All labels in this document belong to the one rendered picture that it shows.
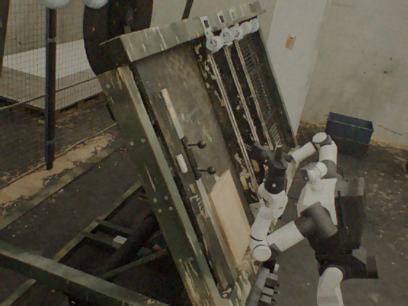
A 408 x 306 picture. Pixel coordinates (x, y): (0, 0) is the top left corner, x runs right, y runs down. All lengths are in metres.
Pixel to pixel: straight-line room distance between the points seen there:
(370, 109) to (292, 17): 2.25
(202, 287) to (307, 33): 4.32
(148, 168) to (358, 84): 5.77
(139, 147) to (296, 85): 4.34
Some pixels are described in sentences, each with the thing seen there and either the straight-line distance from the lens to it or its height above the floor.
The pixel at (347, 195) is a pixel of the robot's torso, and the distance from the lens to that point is 2.10.
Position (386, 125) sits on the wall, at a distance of 7.42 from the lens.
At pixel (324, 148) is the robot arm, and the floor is 1.40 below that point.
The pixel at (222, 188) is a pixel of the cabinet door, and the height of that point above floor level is 1.21.
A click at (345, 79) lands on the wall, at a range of 7.26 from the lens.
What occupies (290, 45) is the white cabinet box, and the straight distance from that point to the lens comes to 5.84.
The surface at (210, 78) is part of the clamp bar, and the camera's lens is 2.43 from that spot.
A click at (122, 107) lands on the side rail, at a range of 1.72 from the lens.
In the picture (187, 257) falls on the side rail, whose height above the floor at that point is 1.14.
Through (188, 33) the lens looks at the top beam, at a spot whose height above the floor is 1.91.
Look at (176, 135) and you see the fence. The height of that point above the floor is 1.54.
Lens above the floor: 2.30
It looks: 25 degrees down
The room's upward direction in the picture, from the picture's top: 10 degrees clockwise
